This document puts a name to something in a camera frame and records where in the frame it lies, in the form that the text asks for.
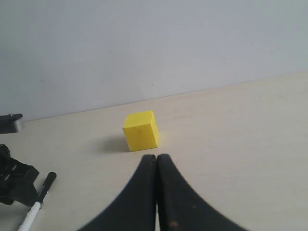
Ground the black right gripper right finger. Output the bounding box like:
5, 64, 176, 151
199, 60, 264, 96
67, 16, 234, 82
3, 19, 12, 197
156, 154, 245, 231

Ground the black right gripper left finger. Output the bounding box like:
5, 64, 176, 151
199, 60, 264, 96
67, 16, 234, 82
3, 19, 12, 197
80, 154, 156, 231

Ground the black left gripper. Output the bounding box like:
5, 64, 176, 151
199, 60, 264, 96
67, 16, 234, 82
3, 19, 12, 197
0, 144, 39, 205

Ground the black and white whiteboard marker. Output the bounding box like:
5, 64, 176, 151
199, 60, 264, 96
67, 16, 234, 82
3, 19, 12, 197
18, 172, 57, 231

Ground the yellow foam cube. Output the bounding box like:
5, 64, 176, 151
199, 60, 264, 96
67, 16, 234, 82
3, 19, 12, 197
123, 110, 158, 152

